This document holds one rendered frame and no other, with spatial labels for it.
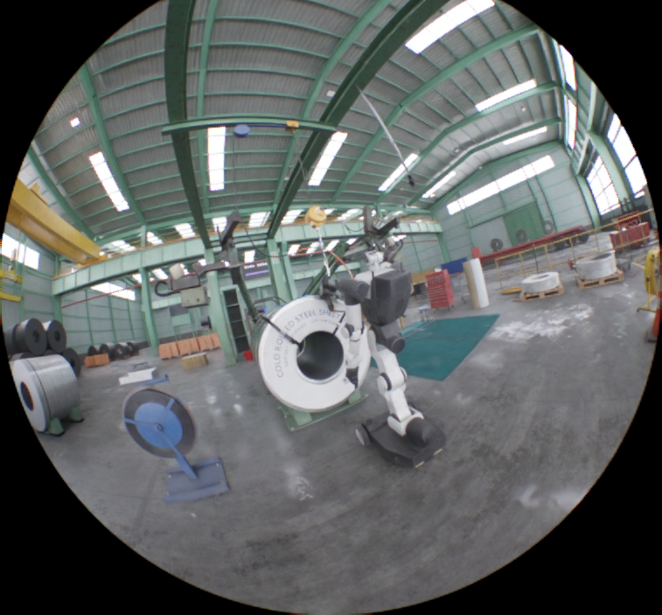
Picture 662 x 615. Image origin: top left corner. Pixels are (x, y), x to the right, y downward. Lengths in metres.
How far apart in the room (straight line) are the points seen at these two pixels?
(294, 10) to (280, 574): 12.85
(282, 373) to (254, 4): 11.94
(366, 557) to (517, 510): 0.78
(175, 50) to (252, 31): 9.34
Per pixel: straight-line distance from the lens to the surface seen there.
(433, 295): 6.60
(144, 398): 1.80
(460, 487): 1.52
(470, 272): 5.84
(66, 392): 5.13
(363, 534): 1.41
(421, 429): 1.42
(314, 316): 1.95
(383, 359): 1.41
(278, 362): 1.89
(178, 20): 2.53
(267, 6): 11.41
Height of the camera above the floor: 1.29
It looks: 4 degrees up
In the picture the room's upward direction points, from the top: 14 degrees counter-clockwise
